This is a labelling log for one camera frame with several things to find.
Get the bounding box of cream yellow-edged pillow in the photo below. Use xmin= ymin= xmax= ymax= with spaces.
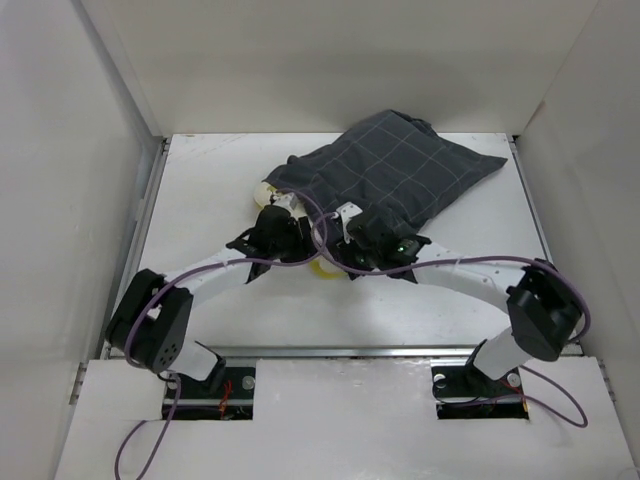
xmin=253 ymin=181 xmax=347 ymax=280

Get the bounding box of dark grey checked pillowcase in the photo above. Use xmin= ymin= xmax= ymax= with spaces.
xmin=264 ymin=110 xmax=506 ymax=235

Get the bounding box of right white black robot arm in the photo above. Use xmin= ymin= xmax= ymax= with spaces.
xmin=337 ymin=203 xmax=587 ymax=399

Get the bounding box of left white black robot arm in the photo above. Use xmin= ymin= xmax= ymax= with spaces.
xmin=105 ymin=206 xmax=315 ymax=397

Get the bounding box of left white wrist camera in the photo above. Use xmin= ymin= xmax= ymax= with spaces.
xmin=270 ymin=193 xmax=297 ymax=212

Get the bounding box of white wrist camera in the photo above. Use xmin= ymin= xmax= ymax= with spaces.
xmin=336 ymin=202 xmax=363 ymax=243
xmin=270 ymin=193 xmax=297 ymax=212

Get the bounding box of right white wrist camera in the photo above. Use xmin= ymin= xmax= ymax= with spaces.
xmin=336 ymin=202 xmax=363 ymax=243

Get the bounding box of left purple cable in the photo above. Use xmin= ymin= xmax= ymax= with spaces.
xmin=114 ymin=187 xmax=331 ymax=480

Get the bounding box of purple cable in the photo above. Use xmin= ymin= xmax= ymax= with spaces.
xmin=309 ymin=212 xmax=594 ymax=429
xmin=114 ymin=187 xmax=331 ymax=480

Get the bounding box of aluminium front rail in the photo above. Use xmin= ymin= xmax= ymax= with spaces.
xmin=210 ymin=345 xmax=474 ymax=359

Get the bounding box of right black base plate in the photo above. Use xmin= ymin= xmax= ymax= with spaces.
xmin=431 ymin=365 xmax=529 ymax=420

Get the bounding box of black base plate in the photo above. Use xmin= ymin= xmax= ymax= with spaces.
xmin=431 ymin=365 xmax=529 ymax=420
xmin=161 ymin=366 xmax=256 ymax=421

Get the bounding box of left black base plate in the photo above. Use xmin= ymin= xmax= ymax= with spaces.
xmin=161 ymin=366 xmax=256 ymax=421

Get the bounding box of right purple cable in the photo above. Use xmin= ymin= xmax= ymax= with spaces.
xmin=309 ymin=212 xmax=594 ymax=429

